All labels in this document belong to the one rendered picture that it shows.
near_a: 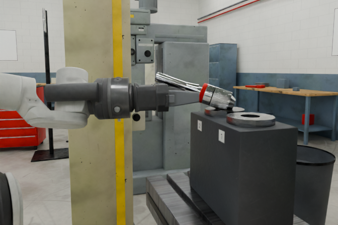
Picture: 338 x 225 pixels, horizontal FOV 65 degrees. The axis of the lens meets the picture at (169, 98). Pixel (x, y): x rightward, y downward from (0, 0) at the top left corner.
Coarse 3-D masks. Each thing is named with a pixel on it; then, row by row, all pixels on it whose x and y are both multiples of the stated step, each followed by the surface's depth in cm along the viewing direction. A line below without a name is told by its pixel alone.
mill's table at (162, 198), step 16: (160, 176) 72; (176, 176) 72; (160, 192) 62; (176, 192) 62; (192, 192) 62; (160, 208) 60; (176, 208) 55; (192, 208) 58; (208, 208) 55; (160, 224) 60; (176, 224) 51; (192, 224) 49; (208, 224) 51; (224, 224) 49; (304, 224) 49
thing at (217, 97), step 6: (210, 90) 58; (216, 90) 58; (222, 90) 59; (204, 96) 58; (210, 96) 58; (216, 96) 58; (222, 96) 58; (228, 96) 58; (204, 102) 59; (210, 102) 59; (216, 102) 58; (222, 102) 58; (228, 102) 57; (222, 108) 58
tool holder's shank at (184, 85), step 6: (156, 78) 62; (162, 78) 62; (168, 78) 61; (174, 78) 61; (168, 84) 61; (174, 84) 61; (180, 84) 61; (186, 84) 60; (192, 84) 60; (198, 84) 60; (186, 90) 60; (192, 90) 60; (198, 90) 60
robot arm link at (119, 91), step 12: (108, 84) 53; (120, 84) 53; (132, 84) 56; (156, 84) 54; (108, 96) 52; (120, 96) 52; (132, 96) 54; (144, 96) 53; (156, 96) 51; (120, 108) 53; (132, 108) 55; (144, 108) 53; (156, 108) 53; (168, 108) 53; (120, 120) 57
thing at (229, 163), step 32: (192, 128) 63; (224, 128) 48; (256, 128) 46; (288, 128) 46; (192, 160) 64; (224, 160) 48; (256, 160) 45; (288, 160) 47; (224, 192) 49; (256, 192) 45; (288, 192) 48; (256, 224) 46; (288, 224) 48
